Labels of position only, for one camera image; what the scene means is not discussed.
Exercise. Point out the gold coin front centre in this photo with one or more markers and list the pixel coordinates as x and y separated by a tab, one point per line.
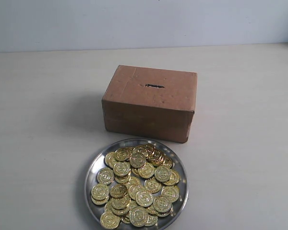
138	216

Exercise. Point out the gold coin right side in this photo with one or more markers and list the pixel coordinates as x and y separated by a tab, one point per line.
162	173

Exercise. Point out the round steel plate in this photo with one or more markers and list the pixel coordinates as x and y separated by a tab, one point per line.
97	162

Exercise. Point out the gold coin front right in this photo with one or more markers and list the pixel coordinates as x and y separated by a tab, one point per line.
162	204

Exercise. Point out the gold coin rear left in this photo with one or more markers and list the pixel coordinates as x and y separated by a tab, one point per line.
110	159

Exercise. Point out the brown cardboard slotted box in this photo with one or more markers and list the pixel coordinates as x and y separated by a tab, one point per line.
151	103

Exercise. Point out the gold coin left side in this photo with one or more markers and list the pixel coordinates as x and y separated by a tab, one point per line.
105	176

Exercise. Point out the gold coin front left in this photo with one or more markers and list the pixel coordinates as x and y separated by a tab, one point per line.
109	220

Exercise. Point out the gold coin centre top pile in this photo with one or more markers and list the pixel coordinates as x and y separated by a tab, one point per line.
147	171

